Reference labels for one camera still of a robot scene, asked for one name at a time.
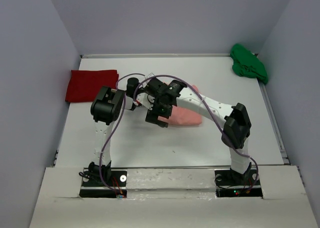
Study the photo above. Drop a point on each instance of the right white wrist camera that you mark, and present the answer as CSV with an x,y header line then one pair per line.
x,y
145,100

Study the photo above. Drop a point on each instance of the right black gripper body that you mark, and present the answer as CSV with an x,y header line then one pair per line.
x,y
161,109

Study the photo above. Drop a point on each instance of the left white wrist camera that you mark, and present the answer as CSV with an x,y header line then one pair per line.
x,y
149,75

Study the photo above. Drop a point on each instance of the back aluminium rail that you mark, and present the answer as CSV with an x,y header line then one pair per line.
x,y
153,55

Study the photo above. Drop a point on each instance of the white foam strip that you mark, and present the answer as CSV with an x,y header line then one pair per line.
x,y
186,179

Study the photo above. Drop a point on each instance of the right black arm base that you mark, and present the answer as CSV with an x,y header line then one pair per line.
x,y
227,187

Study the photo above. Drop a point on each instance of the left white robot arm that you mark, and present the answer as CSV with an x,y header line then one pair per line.
x,y
108,108

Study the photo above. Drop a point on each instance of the folded red t-shirt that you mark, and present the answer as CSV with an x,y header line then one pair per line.
x,y
84,85

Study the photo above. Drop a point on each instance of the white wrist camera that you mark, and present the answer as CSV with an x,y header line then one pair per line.
x,y
145,100
149,75

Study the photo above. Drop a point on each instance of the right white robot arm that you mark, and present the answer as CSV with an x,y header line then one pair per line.
x,y
233,120

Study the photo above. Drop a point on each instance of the green t-shirt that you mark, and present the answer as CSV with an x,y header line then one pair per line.
x,y
246,64

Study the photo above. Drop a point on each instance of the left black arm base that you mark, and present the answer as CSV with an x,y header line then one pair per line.
x,y
93,187

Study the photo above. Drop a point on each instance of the pink t-shirt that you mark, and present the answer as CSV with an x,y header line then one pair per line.
x,y
182,117

